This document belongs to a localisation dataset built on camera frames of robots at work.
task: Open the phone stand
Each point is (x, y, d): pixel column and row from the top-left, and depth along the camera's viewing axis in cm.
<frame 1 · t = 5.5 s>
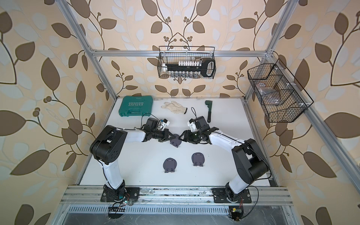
left hand: (172, 135, 92), fingers closed
right hand: (182, 139, 88), fingers open
grey phone stand front left: (169, 164, 86), on the table
grey phone stand front right: (198, 159, 89), on the table
green plastic tool case: (136, 106, 110), point 6 cm above the table
white work glove: (175, 107, 117), on the table

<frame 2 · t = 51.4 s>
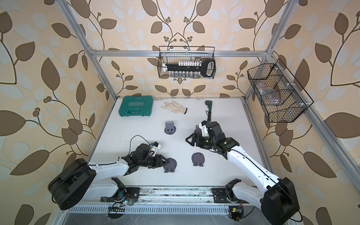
left hand: (165, 161, 83), fingers open
right hand: (190, 141, 79), fingers open
the named things where they were.

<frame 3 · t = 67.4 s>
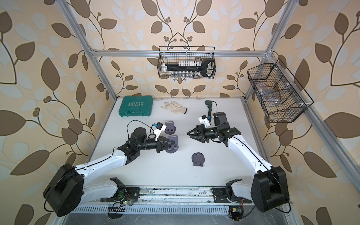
left hand: (171, 141, 74), fingers closed
right hand: (189, 135, 76), fingers open
grey phone stand front left: (174, 147, 77), point 16 cm above the table
the other named things where they were.

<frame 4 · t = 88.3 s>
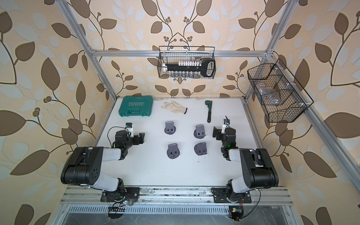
left hand: (134, 132, 95), fingers open
right hand: (222, 127, 94), fingers open
grey phone stand front left: (173, 152, 86), point 6 cm above the table
grey phone stand front right: (200, 148, 89), point 5 cm above the table
the other named things where they were.

